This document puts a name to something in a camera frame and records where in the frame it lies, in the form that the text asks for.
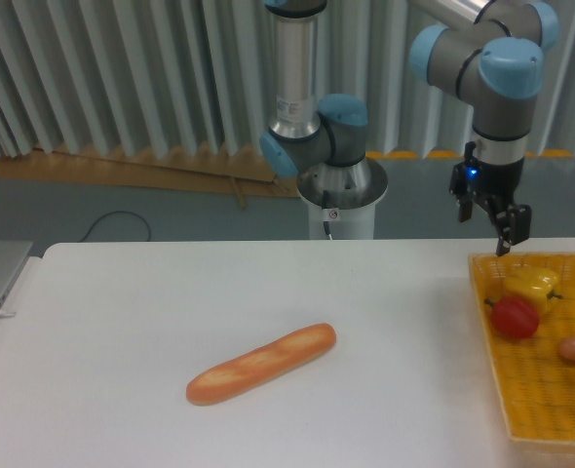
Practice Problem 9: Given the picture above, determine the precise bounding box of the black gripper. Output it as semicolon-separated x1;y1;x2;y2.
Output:
449;158;532;255

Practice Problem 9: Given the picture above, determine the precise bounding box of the red toy bell pepper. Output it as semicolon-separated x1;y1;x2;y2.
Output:
483;296;540;339

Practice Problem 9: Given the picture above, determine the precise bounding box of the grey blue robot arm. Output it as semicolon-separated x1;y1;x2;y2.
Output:
259;1;559;255

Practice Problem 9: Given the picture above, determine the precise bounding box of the yellow toy bell pepper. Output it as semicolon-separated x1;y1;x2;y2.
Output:
503;265;562;317

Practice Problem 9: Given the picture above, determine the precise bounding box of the yellow woven basket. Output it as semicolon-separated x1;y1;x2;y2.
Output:
469;253;575;449

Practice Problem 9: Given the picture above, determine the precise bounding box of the toy baguette bread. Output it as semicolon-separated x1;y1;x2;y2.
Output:
186;323;336;406

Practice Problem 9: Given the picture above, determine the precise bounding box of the brown cardboard sheet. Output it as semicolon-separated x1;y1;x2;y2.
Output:
0;142;297;208

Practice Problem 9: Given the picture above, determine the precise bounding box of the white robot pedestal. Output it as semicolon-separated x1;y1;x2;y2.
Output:
296;158;388;240

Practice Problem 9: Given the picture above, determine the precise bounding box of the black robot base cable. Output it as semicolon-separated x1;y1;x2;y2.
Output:
321;189;335;241

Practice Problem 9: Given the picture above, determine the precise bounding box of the black floor cable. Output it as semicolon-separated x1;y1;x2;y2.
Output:
74;210;152;243

